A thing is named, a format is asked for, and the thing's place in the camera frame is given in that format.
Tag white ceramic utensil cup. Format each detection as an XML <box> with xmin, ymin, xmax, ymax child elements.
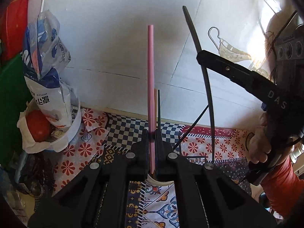
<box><xmin>146</xmin><ymin>174</ymin><xmax>174</xmax><ymax>186</ymax></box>

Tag grey translucent chopstick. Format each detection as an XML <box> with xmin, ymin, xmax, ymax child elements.
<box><xmin>173</xmin><ymin>105</ymin><xmax>209</xmax><ymax>151</ymax></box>

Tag orange wooden chopstick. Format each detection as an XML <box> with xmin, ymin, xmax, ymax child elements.
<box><xmin>154</xmin><ymin>88</ymin><xmax>158</xmax><ymax>130</ymax></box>

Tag dark green chopstick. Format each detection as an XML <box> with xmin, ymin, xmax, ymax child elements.
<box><xmin>157</xmin><ymin>89</ymin><xmax>161</xmax><ymax>131</ymax></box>

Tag person's right hand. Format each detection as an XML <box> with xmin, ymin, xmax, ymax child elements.
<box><xmin>247</xmin><ymin>112</ymin><xmax>293</xmax><ymax>164</ymax></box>

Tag colourful patchwork table mat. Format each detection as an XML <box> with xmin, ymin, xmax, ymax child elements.
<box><xmin>50</xmin><ymin>108</ymin><xmax>264</xmax><ymax>228</ymax></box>

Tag red tomato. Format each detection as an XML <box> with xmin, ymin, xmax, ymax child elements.
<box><xmin>26</xmin><ymin>110</ymin><xmax>52</xmax><ymax>143</ymax></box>

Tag blue white food bag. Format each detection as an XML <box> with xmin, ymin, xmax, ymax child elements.
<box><xmin>22</xmin><ymin>10</ymin><xmax>72</xmax><ymax>129</ymax></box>

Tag green box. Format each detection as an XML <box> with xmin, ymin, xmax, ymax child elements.
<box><xmin>1</xmin><ymin>54</ymin><xmax>32</xmax><ymax>168</ymax></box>

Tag red tin box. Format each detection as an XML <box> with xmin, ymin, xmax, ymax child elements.
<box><xmin>1</xmin><ymin>0</ymin><xmax>28</xmax><ymax>62</ymax></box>

